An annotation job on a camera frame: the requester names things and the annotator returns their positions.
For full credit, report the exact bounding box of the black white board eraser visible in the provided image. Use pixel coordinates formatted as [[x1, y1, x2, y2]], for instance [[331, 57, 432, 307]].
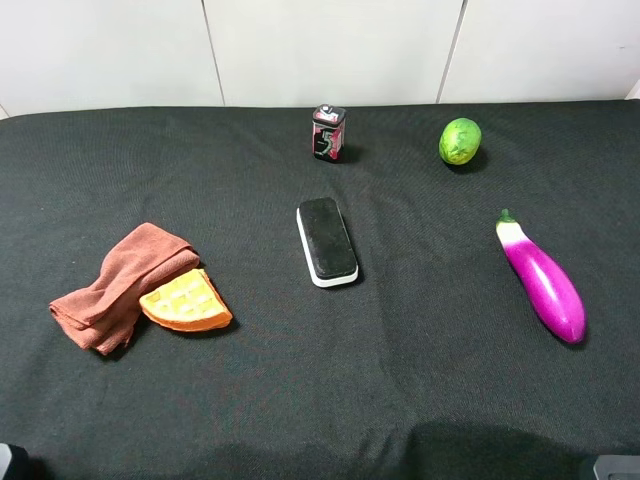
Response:
[[296, 197, 359, 288]]

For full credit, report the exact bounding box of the black red gum container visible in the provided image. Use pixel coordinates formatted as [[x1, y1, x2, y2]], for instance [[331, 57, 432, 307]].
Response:
[[312, 104, 346, 162]]

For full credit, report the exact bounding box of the orange toy waffle slice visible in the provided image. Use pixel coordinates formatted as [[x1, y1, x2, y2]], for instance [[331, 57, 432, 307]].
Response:
[[139, 268, 233, 333]]

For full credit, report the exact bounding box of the green toy lime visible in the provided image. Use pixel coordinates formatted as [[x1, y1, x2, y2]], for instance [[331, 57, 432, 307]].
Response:
[[439, 118, 482, 166]]

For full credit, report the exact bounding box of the brown folded cloth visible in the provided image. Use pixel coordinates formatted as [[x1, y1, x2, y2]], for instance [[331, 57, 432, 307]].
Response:
[[49, 223, 200, 355]]

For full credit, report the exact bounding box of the purple toy eggplant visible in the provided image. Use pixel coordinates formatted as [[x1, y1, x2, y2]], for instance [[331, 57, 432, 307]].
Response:
[[496, 209, 587, 344]]

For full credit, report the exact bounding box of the grey device bottom right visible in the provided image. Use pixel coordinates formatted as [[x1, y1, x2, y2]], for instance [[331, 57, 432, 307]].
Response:
[[592, 455, 640, 480]]

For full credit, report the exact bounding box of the grey device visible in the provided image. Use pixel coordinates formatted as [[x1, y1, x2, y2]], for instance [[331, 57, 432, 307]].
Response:
[[592, 455, 640, 480], [0, 443, 13, 480]]

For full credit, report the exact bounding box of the grey device bottom left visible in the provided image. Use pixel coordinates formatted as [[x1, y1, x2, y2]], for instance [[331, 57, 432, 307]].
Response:
[[0, 443, 13, 480]]

